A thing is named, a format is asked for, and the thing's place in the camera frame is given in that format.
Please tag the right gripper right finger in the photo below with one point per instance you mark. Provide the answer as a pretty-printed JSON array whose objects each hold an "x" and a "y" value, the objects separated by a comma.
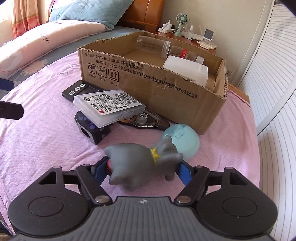
[{"x": 195, "y": 180}]

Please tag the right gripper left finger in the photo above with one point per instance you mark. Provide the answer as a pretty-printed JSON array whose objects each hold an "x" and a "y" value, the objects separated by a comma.
[{"x": 90, "y": 178}]

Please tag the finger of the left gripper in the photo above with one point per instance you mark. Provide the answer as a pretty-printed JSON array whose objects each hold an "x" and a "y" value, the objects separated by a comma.
[
  {"x": 6, "y": 85},
  {"x": 12, "y": 111}
]

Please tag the grey elephant toy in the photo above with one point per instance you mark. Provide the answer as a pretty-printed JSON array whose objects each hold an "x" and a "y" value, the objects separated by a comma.
[{"x": 134, "y": 166}]

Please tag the black digital timer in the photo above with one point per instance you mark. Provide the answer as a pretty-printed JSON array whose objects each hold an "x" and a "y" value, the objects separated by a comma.
[{"x": 78, "y": 88}]

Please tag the white translucent plastic container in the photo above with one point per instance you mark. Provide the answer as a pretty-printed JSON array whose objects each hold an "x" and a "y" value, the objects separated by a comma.
[{"x": 189, "y": 69}]

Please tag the capsule bottle silver cap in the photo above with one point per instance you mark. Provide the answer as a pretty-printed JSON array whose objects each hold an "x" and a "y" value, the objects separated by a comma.
[{"x": 185, "y": 54}]

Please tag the clear plastic jar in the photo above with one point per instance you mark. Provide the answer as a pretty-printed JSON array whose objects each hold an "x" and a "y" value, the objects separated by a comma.
[{"x": 153, "y": 45}]

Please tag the light blue round case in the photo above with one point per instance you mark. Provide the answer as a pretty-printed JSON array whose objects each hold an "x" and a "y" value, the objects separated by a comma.
[{"x": 184, "y": 138}]

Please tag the black dotted cube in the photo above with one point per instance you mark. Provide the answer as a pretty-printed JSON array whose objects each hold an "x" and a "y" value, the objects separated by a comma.
[{"x": 89, "y": 129}]

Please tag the pink bed cover cloth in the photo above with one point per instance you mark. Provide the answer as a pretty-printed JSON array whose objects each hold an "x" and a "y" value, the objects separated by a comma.
[{"x": 47, "y": 134}]

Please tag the clear box with label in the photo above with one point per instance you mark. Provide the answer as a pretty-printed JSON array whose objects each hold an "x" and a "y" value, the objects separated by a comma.
[{"x": 107, "y": 107}]

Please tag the orange curtain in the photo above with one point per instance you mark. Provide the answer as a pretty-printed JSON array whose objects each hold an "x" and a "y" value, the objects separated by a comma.
[{"x": 25, "y": 16}]

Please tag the correction tape dispenser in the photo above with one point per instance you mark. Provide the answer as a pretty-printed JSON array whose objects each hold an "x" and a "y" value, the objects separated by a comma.
[{"x": 146, "y": 119}]

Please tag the cardboard box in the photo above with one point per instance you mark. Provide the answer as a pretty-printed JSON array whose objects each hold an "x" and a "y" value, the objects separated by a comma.
[{"x": 116, "y": 63}]

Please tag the white louvered closet door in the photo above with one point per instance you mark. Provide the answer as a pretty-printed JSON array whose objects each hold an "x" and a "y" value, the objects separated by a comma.
[{"x": 269, "y": 81}]

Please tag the blue pillow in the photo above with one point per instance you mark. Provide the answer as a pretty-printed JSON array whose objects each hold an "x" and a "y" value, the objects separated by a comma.
[{"x": 107, "y": 13}]

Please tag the white remote control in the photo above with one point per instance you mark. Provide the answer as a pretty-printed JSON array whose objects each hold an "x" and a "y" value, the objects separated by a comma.
[{"x": 206, "y": 45}]

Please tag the small clear spray bottle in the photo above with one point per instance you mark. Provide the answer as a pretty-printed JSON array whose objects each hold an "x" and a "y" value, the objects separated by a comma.
[{"x": 190, "y": 33}]

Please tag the white stand with screen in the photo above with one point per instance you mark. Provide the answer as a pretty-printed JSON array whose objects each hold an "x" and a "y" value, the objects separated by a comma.
[{"x": 208, "y": 36}]

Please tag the white power strip charger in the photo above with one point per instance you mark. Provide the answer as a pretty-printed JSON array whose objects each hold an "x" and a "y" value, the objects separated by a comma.
[{"x": 166, "y": 28}]

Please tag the wooden headboard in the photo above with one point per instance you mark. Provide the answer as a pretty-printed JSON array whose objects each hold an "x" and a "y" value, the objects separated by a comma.
[{"x": 143, "y": 15}]

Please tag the green mini fan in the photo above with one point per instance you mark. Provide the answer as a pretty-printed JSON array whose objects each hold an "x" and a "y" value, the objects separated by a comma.
[{"x": 182, "y": 19}]

